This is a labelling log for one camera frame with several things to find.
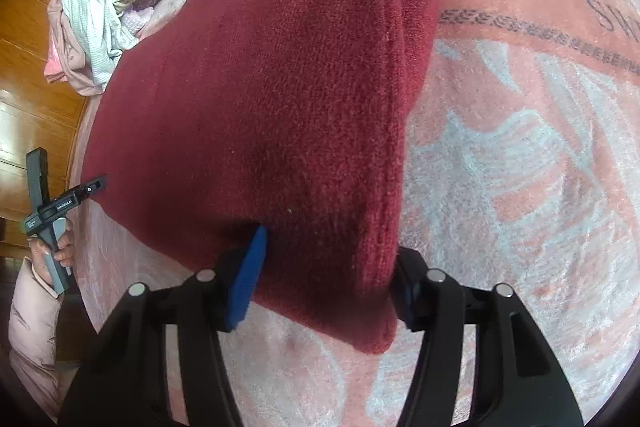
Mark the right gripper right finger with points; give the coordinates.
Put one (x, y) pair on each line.
(517, 379)

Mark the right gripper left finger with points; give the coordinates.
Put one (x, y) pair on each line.
(123, 382)

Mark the dark red knit sweater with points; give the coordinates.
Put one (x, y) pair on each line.
(290, 114)

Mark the pink jacket left forearm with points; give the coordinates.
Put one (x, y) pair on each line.
(33, 319)

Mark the person left hand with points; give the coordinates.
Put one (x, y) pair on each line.
(46, 258)

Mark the wooden wardrobe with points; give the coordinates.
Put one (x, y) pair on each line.
(34, 113)

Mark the pink garment pile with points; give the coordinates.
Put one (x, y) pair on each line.
(66, 60)

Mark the pink floral bed blanket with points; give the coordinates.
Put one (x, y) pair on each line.
(523, 167)

